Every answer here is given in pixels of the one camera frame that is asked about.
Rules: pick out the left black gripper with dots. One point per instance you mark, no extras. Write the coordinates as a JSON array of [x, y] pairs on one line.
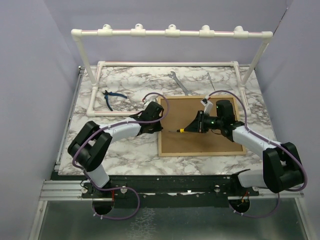
[[158, 128]]

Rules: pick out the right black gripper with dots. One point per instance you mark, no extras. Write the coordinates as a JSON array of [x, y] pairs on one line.
[[198, 125]]

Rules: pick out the small yellow screwdriver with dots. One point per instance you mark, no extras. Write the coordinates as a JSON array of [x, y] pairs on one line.
[[178, 130]]

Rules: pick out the wooden picture frame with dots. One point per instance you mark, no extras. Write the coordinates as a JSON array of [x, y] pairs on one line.
[[181, 112]]

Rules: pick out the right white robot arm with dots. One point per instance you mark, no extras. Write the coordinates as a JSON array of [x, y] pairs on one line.
[[281, 165]]

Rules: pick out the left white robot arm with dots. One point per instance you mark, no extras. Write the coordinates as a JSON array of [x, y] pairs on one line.
[[91, 144]]

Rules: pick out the large grey wrench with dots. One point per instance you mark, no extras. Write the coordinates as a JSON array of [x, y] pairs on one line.
[[184, 89]]

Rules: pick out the white PVC pipe rack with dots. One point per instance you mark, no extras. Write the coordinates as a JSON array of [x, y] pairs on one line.
[[170, 32]]

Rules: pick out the blue handled pliers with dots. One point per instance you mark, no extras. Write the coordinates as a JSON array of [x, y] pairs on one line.
[[108, 94]]

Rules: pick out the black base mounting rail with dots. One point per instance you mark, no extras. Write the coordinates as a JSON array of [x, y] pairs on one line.
[[168, 191]]

